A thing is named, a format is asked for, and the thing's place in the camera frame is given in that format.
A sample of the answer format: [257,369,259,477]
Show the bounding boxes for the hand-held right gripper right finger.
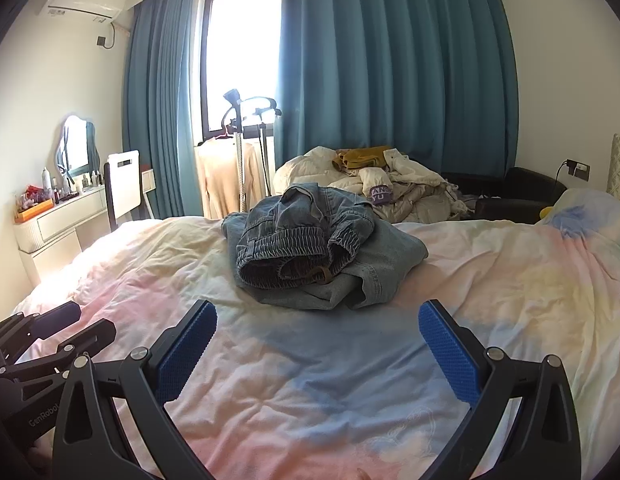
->
[418,299,583,480]

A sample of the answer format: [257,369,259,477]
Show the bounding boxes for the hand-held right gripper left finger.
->
[52,299,219,480]

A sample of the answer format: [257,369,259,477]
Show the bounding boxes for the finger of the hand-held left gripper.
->
[0,301,82,362]
[0,319,116,387]

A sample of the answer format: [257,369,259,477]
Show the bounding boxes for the blue denim elastic-waist pants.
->
[221,183,429,311]

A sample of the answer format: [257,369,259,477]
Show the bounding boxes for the white vanity desk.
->
[14,167,157,286]

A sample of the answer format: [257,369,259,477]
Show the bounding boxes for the orange organiser box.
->
[14,200,55,224]

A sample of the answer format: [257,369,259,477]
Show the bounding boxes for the pastel tie-dye blanket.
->
[12,215,620,480]

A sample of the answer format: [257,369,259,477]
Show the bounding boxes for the row of cosmetic bottles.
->
[40,166,106,206]

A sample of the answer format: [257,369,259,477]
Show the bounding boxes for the white-backed chair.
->
[102,147,153,233]

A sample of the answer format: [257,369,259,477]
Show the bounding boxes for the black sofa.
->
[440,166,568,226]

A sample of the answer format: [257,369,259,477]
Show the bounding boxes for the wavy vanity mirror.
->
[57,114,100,177]

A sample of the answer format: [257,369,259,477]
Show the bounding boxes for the beige hanging garment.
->
[195,139,268,220]

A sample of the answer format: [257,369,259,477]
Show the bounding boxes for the pale blue pillow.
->
[540,187,620,243]

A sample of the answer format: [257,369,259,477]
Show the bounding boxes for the mustard yellow garment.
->
[332,146,397,172]

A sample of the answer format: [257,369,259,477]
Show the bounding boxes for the cream down jacket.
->
[272,146,371,198]

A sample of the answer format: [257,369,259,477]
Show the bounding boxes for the narrow blue curtain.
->
[120,0,211,221]

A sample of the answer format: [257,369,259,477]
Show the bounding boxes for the black garment steamer stand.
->
[222,89,283,211]

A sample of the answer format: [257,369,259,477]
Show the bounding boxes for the dark-framed window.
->
[200,0,283,143]

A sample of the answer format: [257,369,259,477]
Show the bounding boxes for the wide blue curtain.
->
[275,0,521,196]

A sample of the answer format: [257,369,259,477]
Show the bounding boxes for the wall socket with charger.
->
[556,159,591,183]

